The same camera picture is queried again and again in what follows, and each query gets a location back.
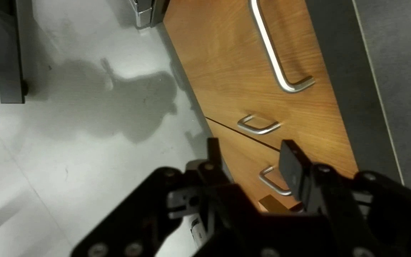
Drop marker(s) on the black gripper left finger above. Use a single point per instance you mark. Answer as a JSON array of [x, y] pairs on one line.
[[134, 209]]

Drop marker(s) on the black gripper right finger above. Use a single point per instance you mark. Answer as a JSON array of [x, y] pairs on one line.
[[385, 215]]

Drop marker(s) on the grey metal frame leg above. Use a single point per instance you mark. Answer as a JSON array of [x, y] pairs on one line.
[[10, 52]]

